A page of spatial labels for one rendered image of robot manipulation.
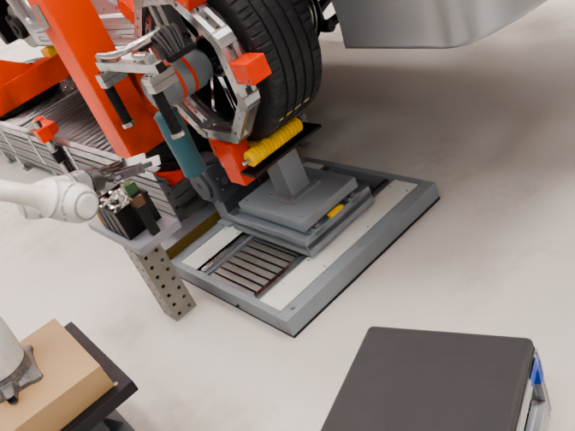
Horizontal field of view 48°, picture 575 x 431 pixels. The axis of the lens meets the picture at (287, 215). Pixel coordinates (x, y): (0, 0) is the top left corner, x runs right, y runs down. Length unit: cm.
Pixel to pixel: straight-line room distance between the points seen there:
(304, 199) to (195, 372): 75
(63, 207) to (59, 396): 52
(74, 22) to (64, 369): 125
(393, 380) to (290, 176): 117
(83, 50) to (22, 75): 197
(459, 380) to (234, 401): 90
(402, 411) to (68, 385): 94
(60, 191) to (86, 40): 93
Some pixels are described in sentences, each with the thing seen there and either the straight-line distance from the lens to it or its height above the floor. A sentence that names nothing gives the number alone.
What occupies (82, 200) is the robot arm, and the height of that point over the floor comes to 82.
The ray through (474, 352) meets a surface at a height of 34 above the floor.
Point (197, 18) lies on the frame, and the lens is 203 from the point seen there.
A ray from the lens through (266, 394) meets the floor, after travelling 211.
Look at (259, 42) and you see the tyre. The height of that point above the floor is 90.
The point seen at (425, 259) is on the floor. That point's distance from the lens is 235.
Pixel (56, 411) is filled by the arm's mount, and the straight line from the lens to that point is 195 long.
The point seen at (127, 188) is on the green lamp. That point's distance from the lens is 213.
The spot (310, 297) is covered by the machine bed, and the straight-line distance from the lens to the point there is 224.
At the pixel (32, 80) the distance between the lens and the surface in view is 455.
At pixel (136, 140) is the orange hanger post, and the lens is 268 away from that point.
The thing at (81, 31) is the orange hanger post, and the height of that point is 105.
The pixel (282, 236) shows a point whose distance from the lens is 246.
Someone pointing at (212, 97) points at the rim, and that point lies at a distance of 243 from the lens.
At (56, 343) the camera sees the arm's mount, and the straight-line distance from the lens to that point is 211.
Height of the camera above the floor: 144
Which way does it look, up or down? 30 degrees down
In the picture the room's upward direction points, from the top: 24 degrees counter-clockwise
